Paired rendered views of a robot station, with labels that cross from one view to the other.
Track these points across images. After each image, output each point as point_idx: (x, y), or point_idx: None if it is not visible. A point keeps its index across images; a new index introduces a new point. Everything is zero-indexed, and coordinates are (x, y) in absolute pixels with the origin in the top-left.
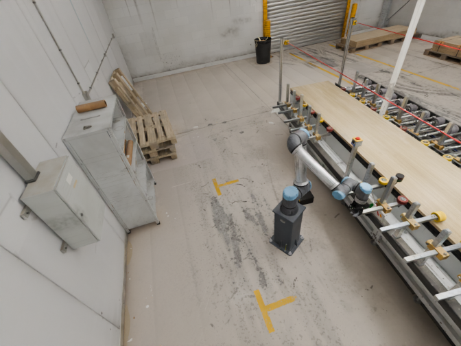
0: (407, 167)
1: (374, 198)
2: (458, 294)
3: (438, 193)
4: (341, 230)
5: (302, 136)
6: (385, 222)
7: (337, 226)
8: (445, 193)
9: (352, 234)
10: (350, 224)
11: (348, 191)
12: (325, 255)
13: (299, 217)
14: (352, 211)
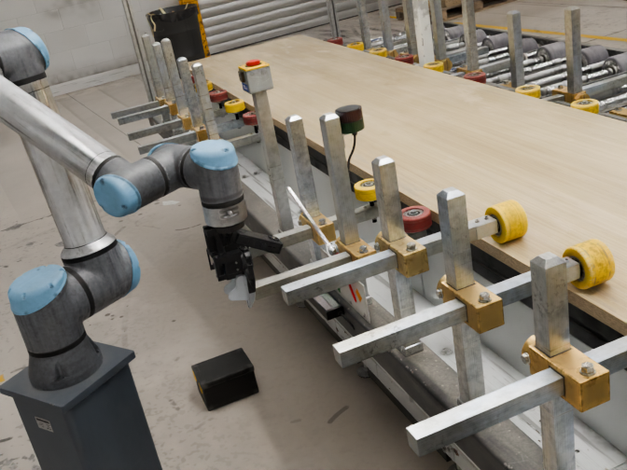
0: (455, 145)
1: (321, 233)
2: (500, 403)
3: (533, 179)
4: (346, 458)
5: (6, 42)
6: (383, 318)
7: (333, 448)
8: (556, 176)
9: (386, 462)
10: (381, 433)
11: (154, 176)
12: None
13: (114, 399)
14: (215, 273)
